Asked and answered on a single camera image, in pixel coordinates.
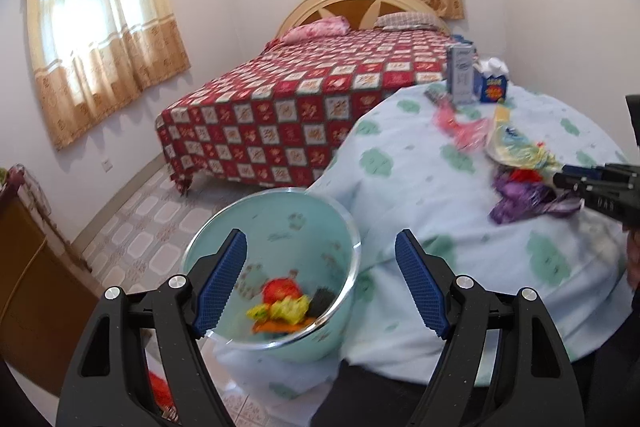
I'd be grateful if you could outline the pink plastic bag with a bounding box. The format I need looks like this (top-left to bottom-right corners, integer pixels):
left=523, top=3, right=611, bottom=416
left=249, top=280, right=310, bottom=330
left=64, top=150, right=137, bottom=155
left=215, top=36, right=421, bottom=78
left=433, top=104, right=489, bottom=153

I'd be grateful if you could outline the brown wooden cabinet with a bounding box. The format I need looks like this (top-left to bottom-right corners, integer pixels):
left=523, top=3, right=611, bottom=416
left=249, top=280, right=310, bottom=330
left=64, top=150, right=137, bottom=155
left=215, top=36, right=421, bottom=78
left=1, top=166, right=98, bottom=395

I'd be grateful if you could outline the person right hand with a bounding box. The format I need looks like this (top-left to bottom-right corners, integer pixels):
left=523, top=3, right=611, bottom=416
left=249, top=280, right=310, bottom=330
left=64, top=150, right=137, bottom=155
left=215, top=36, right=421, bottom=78
left=624, top=227, right=640, bottom=291

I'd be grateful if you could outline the wall socket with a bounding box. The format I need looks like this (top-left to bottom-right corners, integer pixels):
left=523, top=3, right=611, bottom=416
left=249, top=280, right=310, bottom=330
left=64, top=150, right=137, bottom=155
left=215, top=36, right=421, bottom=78
left=102, top=158, right=113, bottom=172

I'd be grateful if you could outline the cream wooden headboard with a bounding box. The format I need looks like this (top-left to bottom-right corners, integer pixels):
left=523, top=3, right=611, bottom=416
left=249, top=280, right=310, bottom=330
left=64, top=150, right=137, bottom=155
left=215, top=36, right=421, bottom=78
left=276, top=0, right=450, bottom=38

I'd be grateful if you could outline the black mesh net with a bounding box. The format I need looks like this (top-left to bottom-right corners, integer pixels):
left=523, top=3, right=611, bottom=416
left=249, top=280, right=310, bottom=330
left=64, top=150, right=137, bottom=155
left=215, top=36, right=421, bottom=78
left=306, top=287, right=336, bottom=319

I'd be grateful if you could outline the grey milk carton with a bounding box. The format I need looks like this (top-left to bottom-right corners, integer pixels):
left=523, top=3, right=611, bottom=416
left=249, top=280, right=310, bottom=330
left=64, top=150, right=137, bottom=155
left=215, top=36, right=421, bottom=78
left=446, top=42, right=475, bottom=104

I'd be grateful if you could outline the red foam net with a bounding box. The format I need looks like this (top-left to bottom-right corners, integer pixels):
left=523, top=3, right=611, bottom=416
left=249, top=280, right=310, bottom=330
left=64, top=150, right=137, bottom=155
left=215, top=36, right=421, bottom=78
left=509, top=169, right=544, bottom=183

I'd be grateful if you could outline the blue look carton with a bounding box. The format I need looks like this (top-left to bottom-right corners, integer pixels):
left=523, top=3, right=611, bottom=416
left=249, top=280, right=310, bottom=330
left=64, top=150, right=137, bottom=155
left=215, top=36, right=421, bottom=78
left=474, top=57, right=509, bottom=103

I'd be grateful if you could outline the striped pillow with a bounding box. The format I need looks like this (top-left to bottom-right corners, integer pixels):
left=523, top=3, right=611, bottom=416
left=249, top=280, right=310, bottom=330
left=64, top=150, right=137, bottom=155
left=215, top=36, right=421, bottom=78
left=374, top=12, right=442, bottom=29

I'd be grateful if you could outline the teal trash bin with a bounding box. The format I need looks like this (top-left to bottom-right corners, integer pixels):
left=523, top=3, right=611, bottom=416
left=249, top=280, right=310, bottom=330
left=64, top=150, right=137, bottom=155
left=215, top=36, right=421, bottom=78
left=182, top=188, right=361, bottom=363

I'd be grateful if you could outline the dark snack wrapper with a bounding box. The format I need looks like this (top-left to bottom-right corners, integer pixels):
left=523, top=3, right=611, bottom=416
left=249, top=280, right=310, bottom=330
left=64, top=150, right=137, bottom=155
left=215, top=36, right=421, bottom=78
left=424, top=86, right=451, bottom=107

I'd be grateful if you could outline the white red plastic bag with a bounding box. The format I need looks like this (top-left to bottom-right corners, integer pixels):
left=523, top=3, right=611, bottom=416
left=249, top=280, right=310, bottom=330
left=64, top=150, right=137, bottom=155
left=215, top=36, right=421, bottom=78
left=262, top=277, right=303, bottom=306

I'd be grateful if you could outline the bed with red quilt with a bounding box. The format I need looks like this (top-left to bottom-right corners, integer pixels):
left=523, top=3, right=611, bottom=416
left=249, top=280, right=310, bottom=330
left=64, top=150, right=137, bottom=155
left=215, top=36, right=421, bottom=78
left=156, top=29, right=454, bottom=192

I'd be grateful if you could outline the yellow sponge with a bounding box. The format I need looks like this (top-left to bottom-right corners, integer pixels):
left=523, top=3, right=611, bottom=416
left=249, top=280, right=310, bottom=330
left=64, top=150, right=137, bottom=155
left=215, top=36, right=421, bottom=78
left=491, top=103, right=511, bottom=134

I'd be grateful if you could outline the red bag on floor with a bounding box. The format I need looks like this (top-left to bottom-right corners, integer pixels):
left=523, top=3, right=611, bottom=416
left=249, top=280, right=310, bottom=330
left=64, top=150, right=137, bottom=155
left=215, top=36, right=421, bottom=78
left=148, top=371, right=176, bottom=418

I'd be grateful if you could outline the left beige curtain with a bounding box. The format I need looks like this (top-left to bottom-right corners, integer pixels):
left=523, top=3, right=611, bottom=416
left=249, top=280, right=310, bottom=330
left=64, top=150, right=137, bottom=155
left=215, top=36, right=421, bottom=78
left=26, top=0, right=191, bottom=150

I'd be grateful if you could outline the colourful printed plastic bag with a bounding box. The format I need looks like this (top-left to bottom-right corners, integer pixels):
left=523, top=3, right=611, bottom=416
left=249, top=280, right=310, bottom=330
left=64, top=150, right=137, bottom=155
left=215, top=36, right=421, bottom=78
left=485, top=124, right=560, bottom=170

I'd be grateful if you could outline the pink pillow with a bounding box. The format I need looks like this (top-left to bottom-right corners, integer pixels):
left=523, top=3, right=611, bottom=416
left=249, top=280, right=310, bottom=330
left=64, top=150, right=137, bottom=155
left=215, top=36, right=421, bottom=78
left=280, top=16, right=350, bottom=46

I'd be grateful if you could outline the purple plastic wrapper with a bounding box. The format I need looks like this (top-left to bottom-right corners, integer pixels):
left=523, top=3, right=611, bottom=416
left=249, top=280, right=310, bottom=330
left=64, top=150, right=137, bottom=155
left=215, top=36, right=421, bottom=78
left=489, top=169, right=582, bottom=225

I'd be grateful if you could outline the cloud pattern tablecloth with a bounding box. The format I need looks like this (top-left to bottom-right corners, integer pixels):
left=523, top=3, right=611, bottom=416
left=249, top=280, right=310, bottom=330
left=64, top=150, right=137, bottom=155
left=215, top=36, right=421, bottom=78
left=214, top=82, right=632, bottom=407

